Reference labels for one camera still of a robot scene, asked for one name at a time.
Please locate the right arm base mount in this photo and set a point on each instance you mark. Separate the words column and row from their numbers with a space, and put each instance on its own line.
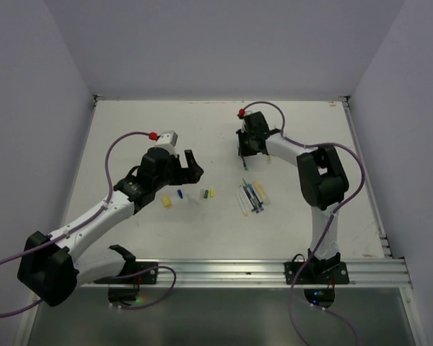
column 315, row 270

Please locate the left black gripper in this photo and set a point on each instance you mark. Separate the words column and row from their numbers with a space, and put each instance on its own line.
column 190, row 174

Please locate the purple pen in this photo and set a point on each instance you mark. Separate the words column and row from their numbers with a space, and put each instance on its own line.
column 251, row 199

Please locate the aluminium rail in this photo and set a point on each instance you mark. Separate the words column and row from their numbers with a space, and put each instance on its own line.
column 273, row 273

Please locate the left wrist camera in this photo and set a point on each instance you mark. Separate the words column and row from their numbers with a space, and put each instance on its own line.
column 167, row 141

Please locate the dark green clear highlighter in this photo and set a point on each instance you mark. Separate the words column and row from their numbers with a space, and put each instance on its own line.
column 244, row 163

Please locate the yellow pen cap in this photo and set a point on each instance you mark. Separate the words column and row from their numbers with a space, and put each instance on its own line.
column 166, row 201

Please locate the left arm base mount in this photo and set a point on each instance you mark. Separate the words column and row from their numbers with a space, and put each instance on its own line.
column 125, row 270

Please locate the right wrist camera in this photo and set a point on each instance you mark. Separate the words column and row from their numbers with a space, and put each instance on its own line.
column 244, row 126

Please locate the green capped white marker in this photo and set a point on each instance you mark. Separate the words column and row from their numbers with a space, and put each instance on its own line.
column 246, row 199

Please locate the blue pen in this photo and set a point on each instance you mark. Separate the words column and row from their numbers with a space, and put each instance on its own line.
column 256, row 198

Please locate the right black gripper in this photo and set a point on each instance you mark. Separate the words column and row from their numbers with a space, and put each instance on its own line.
column 243, row 150

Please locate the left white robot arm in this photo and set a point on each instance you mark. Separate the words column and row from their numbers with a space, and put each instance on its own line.
column 53, row 265

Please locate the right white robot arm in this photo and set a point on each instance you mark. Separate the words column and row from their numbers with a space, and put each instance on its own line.
column 322, row 179

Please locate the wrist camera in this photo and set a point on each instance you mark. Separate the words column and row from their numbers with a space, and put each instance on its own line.
column 244, row 126
column 167, row 141

